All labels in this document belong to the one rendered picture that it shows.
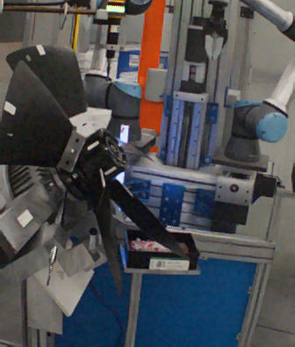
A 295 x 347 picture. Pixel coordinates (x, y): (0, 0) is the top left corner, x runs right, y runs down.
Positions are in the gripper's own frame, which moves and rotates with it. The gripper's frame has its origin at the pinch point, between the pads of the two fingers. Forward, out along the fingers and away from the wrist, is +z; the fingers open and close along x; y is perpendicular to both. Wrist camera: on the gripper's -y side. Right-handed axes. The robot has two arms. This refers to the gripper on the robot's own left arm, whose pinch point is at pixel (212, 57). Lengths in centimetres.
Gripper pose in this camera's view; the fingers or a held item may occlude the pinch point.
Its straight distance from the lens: 185.0
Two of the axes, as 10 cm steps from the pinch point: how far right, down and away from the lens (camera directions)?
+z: -1.1, 9.6, 2.5
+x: -9.9, -1.4, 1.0
